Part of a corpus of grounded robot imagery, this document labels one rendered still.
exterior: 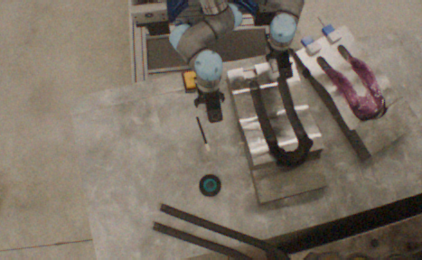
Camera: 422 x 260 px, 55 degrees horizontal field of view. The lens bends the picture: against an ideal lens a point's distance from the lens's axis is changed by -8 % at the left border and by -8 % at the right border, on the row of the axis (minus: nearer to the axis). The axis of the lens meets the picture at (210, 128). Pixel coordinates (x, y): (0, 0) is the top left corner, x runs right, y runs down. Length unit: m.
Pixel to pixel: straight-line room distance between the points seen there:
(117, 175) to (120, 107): 0.26
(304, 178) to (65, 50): 1.76
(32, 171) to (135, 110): 1.09
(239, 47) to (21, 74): 1.35
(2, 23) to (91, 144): 1.57
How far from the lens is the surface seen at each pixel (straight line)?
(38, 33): 2.94
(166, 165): 1.65
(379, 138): 1.68
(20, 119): 2.76
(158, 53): 2.45
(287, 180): 1.60
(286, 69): 1.49
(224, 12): 1.29
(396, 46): 1.99
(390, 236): 1.79
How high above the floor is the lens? 2.42
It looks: 75 degrees down
